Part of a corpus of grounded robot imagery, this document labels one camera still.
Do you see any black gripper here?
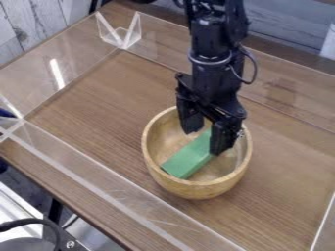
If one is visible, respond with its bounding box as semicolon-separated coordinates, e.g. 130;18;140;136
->
174;52;248;157

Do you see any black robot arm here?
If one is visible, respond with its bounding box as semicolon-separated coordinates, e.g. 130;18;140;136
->
175;0;248;155

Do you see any brown wooden bowl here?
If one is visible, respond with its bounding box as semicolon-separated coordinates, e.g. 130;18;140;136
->
142;106;252;200

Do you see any black cable bottom left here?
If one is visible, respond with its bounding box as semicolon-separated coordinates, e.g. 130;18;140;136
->
0;218;60;251

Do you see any green rectangular block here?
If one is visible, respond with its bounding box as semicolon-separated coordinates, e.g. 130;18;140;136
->
160;129;214;179

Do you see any black metal bracket with screw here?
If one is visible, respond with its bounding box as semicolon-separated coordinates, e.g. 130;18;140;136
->
41;219;91;251

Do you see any clear acrylic tray wall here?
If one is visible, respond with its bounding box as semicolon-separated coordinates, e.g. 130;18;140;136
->
0;7;335;251

